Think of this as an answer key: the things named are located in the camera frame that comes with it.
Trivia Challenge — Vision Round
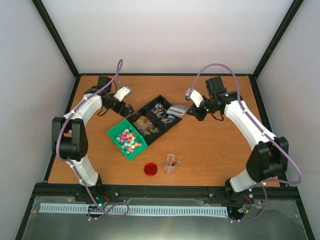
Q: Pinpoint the clear plastic jar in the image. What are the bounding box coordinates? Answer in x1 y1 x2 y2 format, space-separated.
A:
163 153 179 175

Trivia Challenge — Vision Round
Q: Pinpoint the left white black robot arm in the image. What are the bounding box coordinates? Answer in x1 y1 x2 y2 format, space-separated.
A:
51 76 133 202

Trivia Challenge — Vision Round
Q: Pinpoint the light blue slotted cable duct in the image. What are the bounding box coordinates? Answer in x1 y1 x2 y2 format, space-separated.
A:
38 203 228 218

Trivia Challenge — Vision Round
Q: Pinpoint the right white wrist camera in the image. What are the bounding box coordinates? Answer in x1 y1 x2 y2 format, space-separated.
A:
185 88 204 108

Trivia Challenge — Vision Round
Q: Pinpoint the metal sheet panel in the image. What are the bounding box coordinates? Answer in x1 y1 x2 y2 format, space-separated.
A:
21 197 308 240

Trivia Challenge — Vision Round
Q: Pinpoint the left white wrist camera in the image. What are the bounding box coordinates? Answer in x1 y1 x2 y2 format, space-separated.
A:
113 86 132 102

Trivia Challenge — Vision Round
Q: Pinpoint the red jar lid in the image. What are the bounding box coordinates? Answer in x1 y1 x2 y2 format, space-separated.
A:
143 162 158 177

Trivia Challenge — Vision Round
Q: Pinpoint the silver metal scoop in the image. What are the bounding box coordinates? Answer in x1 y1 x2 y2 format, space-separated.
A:
166 105 188 118

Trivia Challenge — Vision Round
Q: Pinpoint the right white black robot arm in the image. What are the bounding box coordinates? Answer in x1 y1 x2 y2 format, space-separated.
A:
185 77 289 203

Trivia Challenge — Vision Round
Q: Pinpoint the black bin with lollipops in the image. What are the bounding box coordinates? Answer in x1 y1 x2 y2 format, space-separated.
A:
144 94 182 132

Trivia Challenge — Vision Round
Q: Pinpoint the green plastic candy bin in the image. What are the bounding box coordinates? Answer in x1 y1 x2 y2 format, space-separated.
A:
107 119 148 161

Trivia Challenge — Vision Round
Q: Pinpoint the black aluminium frame rail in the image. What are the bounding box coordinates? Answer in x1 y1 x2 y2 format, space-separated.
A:
32 183 300 205

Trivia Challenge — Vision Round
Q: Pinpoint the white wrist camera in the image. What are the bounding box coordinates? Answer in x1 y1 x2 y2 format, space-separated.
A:
185 88 204 108
113 86 132 102

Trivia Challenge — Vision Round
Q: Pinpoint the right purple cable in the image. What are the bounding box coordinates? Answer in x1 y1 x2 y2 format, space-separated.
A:
186 63 305 223

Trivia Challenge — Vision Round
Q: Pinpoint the black bin with popsicle candies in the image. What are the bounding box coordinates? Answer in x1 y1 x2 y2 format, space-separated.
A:
126 107 166 146

